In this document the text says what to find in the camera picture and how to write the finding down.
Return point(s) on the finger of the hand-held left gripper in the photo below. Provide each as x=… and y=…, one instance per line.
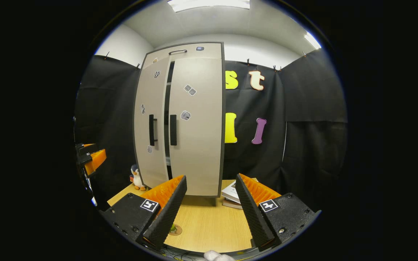
x=98, y=159
x=85, y=145

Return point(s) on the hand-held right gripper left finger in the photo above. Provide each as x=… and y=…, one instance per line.
x=167, y=217

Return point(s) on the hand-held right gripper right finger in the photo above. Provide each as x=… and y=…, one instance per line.
x=254, y=214

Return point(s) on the round brown coaster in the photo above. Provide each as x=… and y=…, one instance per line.
x=178, y=230

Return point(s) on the grey cabinet door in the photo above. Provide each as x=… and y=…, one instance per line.
x=145, y=90
x=201, y=152

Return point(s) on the grey cabinet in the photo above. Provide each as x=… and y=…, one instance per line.
x=194, y=50

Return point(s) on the grey cabinet drawer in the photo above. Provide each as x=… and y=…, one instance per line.
x=209, y=52

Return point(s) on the stack of books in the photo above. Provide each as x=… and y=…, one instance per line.
x=230, y=194

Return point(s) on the penguin plush toy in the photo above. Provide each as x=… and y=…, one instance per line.
x=136, y=179

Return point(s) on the black backdrop cloth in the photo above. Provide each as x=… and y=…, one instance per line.
x=310, y=156

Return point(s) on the small ceiling light panel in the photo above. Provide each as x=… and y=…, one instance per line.
x=312, y=40

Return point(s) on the large ceiling light panel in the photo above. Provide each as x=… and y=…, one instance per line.
x=209, y=4

